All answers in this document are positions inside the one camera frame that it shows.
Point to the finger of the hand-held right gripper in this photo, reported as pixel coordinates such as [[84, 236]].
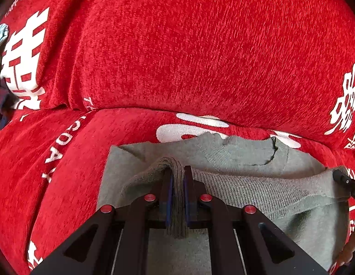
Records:
[[345, 181]]

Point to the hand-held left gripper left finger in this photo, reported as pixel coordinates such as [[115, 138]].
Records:
[[168, 197]]

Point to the grey knit sweater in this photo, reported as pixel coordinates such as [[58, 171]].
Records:
[[237, 183]]

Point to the red printed sofa cover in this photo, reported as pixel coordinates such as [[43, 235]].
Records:
[[194, 48]]

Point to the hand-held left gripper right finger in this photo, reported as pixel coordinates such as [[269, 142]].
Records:
[[189, 197]]

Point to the person's right hand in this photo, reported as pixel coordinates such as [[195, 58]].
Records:
[[352, 245]]

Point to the blue-grey cloth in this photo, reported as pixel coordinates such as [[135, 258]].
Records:
[[0, 35]]

